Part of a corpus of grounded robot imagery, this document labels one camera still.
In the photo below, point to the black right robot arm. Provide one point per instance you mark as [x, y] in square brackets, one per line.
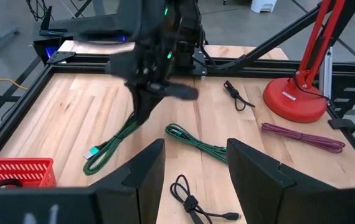
[187, 31]

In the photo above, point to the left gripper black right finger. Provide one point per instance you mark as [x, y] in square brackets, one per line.
[258, 193]

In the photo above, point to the black clamp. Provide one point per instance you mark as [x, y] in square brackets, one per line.
[342, 124]

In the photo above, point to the red plastic bin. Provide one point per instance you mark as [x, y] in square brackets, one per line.
[15, 171]

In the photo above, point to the silver metal bracket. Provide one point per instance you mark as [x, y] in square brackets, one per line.
[326, 71]

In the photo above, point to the black stand foot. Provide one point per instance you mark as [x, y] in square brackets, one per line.
[51, 32]

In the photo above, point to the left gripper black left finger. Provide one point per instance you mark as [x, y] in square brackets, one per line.
[140, 186]

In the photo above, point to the red lamp stand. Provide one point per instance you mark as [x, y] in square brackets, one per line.
[292, 102]

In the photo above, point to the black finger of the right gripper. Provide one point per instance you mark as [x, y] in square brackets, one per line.
[152, 99]
[138, 102]

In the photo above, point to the black aluminium rig frame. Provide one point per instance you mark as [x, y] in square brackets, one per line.
[87, 67]

